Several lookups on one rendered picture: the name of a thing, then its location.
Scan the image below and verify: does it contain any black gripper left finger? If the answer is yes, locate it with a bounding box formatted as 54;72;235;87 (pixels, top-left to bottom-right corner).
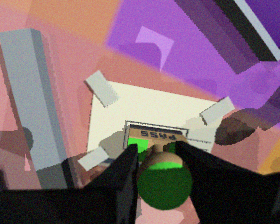
0;144;139;224

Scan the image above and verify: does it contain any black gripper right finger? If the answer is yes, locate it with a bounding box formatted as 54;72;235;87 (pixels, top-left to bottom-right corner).
175;141;280;224

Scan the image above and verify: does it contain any cream inspection card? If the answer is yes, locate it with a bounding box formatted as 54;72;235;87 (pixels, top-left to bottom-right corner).
77;70;235;171

